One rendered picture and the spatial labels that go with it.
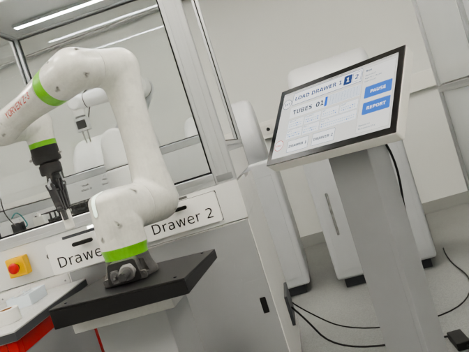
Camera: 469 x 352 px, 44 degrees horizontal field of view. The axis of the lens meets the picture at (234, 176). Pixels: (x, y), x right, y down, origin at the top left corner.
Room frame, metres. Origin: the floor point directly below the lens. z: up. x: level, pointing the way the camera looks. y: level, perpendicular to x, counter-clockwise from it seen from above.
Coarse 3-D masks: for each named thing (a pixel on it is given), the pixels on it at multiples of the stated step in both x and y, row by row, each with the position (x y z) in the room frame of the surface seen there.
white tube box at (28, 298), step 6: (36, 288) 1.99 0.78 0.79; (42, 288) 2.00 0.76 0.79; (24, 294) 1.94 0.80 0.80; (30, 294) 1.91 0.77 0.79; (36, 294) 1.95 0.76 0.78; (42, 294) 1.98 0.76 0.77; (6, 300) 1.91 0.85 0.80; (12, 300) 1.91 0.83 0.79; (18, 300) 1.90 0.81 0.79; (24, 300) 1.90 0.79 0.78; (30, 300) 1.90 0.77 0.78; (36, 300) 1.94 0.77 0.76; (18, 306) 1.90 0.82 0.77; (24, 306) 1.90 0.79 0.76
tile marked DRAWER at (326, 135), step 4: (332, 128) 1.83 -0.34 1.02; (320, 132) 1.86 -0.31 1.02; (324, 132) 1.85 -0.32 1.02; (328, 132) 1.83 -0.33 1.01; (332, 132) 1.82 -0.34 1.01; (312, 136) 1.88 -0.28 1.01; (316, 136) 1.87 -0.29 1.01; (320, 136) 1.85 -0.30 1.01; (324, 136) 1.84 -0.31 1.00; (328, 136) 1.82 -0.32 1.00; (332, 136) 1.81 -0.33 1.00; (312, 140) 1.87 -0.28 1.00; (316, 140) 1.86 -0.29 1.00; (320, 140) 1.84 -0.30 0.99; (324, 140) 1.83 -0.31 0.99; (328, 140) 1.81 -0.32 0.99; (312, 144) 1.86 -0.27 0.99; (316, 144) 1.85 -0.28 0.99
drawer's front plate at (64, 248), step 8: (64, 240) 1.99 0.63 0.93; (72, 240) 1.99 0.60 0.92; (96, 240) 1.98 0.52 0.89; (48, 248) 2.00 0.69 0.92; (56, 248) 1.99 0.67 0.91; (64, 248) 1.99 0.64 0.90; (72, 248) 1.99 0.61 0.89; (80, 248) 1.99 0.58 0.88; (88, 248) 1.98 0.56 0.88; (96, 248) 1.98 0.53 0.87; (48, 256) 2.00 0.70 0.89; (56, 256) 2.00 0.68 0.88; (64, 256) 1.99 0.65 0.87; (88, 256) 1.98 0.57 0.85; (96, 256) 1.98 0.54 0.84; (56, 264) 2.00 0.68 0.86; (64, 264) 1.99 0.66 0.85; (72, 264) 1.99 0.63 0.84; (80, 264) 1.99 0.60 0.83; (88, 264) 1.99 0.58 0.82; (56, 272) 2.00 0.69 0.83; (64, 272) 2.00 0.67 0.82
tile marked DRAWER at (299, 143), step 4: (304, 136) 1.91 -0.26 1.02; (308, 136) 1.90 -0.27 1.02; (292, 140) 1.95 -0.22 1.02; (296, 140) 1.94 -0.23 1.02; (300, 140) 1.92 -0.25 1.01; (304, 140) 1.90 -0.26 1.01; (288, 144) 1.96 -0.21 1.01; (292, 144) 1.94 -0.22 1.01; (296, 144) 1.93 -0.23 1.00; (300, 144) 1.91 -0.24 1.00; (304, 144) 1.89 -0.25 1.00; (288, 148) 1.95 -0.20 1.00; (292, 148) 1.93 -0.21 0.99; (296, 148) 1.92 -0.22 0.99; (300, 148) 1.90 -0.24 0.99; (288, 152) 1.94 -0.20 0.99
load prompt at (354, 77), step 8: (352, 72) 1.88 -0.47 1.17; (360, 72) 1.85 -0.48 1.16; (336, 80) 1.92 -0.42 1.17; (344, 80) 1.89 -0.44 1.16; (352, 80) 1.86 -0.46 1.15; (360, 80) 1.83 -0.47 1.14; (312, 88) 2.00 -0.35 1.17; (320, 88) 1.97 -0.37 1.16; (328, 88) 1.94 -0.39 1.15; (336, 88) 1.90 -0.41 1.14; (296, 96) 2.05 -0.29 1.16; (304, 96) 2.01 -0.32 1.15; (312, 96) 1.98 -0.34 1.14; (296, 104) 2.03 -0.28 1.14
